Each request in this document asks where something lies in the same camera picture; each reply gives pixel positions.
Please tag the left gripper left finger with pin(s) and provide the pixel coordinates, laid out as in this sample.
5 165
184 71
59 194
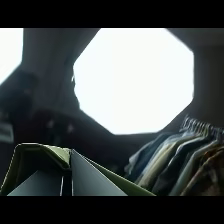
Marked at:
40 185

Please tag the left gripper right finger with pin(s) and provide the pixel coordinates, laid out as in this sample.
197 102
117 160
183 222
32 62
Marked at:
90 180

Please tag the row of hanging clothes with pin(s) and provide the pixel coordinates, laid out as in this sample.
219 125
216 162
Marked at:
180 160

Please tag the green garment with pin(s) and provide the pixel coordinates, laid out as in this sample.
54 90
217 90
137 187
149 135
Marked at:
33 154

